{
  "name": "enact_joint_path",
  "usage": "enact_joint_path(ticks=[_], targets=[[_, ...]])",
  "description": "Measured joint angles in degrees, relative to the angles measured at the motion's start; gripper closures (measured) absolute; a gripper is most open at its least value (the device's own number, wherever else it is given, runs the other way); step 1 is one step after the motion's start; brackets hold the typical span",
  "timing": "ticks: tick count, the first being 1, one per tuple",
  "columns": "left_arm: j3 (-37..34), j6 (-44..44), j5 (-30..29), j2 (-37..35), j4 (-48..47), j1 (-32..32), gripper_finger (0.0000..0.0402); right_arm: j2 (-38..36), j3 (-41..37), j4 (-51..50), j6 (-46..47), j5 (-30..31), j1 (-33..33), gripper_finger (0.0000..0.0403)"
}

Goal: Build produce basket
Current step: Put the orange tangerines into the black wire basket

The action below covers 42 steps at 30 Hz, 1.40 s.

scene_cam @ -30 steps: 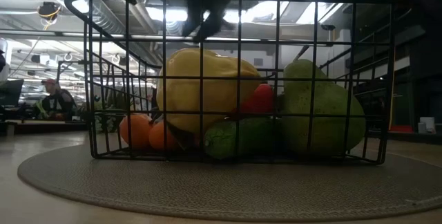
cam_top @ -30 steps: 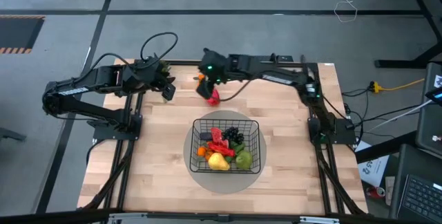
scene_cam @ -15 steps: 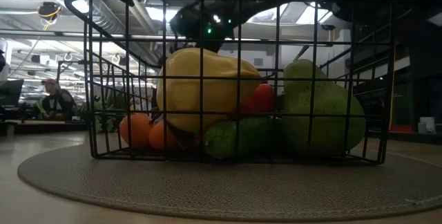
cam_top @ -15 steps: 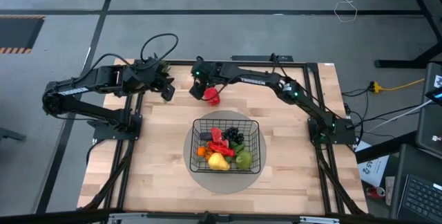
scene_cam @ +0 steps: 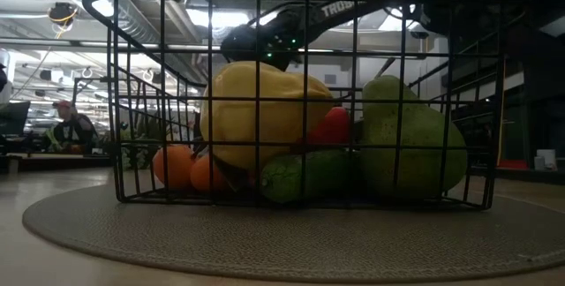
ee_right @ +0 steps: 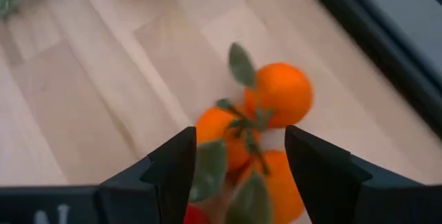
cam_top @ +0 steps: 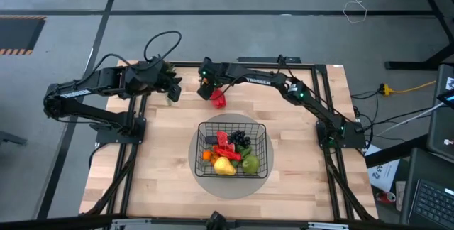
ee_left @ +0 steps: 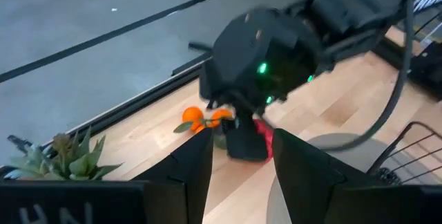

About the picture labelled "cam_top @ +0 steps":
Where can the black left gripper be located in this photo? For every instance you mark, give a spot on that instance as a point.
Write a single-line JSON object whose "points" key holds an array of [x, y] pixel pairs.
{"points": [[156, 75]]}

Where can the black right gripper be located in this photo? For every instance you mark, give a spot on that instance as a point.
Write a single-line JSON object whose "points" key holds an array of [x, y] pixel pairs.
{"points": [[213, 72]]}

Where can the red bell pepper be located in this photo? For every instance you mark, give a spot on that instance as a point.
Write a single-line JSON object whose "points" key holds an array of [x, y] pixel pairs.
{"points": [[219, 101]]}

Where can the dark grape bunch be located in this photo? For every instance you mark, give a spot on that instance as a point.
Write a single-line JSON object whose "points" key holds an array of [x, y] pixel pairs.
{"points": [[238, 138]]}

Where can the red chili pepper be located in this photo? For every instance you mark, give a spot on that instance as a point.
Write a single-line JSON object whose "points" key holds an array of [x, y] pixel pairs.
{"points": [[227, 153]]}

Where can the yellow pear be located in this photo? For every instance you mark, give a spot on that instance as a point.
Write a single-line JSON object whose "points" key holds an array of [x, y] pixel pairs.
{"points": [[223, 167]]}

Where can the green pear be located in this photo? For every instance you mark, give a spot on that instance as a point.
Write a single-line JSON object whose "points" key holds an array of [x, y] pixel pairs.
{"points": [[251, 164]]}

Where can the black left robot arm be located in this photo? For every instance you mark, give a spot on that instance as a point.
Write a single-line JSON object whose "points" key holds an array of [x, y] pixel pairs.
{"points": [[88, 88]]}

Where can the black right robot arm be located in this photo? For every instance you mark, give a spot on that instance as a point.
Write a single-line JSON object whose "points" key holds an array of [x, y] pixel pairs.
{"points": [[269, 79]]}

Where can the green artificial succulent plant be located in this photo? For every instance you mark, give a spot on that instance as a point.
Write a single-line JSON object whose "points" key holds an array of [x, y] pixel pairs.
{"points": [[171, 69]]}

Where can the round grey mat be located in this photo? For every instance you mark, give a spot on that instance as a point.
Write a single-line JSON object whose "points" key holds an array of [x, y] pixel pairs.
{"points": [[230, 187]]}

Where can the black hazard-striped floor mat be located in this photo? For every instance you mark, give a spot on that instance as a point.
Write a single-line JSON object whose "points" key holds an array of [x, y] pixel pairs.
{"points": [[17, 33]]}

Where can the black rounded object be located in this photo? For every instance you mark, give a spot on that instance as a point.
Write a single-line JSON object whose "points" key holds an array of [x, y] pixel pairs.
{"points": [[216, 221]]}

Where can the grey chair leg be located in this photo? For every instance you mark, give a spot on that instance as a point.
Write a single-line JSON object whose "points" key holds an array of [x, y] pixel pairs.
{"points": [[12, 138]]}

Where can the red drink can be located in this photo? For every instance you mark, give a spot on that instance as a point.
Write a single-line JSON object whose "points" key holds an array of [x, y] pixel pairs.
{"points": [[386, 197]]}

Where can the black phone with lit screen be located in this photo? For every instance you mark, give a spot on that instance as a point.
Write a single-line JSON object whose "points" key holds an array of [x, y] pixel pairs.
{"points": [[447, 98]]}

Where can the black laptop keyboard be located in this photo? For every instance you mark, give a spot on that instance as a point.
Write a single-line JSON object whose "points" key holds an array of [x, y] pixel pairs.
{"points": [[432, 201]]}

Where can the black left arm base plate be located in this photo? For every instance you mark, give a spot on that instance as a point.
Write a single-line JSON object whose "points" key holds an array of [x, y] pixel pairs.
{"points": [[117, 137]]}

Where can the black aluminium table frame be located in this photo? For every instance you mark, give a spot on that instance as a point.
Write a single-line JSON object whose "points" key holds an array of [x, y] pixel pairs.
{"points": [[308, 66]]}

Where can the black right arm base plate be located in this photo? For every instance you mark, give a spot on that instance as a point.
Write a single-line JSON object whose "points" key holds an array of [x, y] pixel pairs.
{"points": [[354, 139]]}

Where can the black table edge rail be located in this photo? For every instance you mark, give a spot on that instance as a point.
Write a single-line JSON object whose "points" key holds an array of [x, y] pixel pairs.
{"points": [[53, 221]]}

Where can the black desk leg frame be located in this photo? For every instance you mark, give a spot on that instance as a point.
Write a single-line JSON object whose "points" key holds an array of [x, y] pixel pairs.
{"points": [[431, 6]]}

